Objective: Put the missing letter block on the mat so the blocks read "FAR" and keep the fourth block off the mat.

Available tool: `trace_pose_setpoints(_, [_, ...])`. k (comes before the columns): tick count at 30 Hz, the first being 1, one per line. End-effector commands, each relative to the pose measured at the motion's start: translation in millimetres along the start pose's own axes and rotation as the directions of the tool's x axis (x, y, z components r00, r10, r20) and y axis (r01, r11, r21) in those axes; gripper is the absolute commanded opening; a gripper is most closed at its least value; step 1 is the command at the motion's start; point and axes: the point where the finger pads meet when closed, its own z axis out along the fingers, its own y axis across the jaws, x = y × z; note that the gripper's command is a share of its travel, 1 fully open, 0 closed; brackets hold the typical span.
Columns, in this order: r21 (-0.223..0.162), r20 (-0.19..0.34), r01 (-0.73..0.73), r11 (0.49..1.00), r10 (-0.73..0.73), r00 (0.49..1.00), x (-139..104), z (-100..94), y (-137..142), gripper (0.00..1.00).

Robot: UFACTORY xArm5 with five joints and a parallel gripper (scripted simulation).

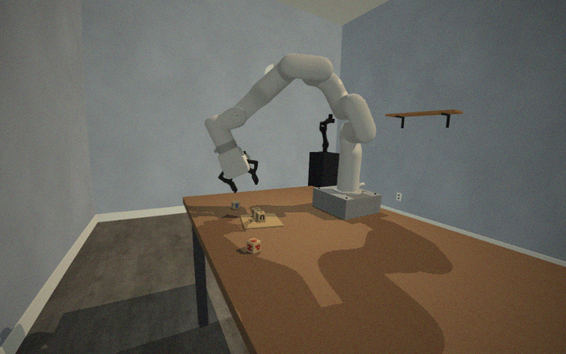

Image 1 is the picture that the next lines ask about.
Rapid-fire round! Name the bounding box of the tan flat mat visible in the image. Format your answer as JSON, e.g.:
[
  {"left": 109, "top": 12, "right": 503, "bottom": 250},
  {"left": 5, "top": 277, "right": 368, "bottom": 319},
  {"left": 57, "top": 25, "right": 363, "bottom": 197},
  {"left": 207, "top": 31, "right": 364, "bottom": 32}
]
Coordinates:
[{"left": 240, "top": 213, "right": 284, "bottom": 229}]

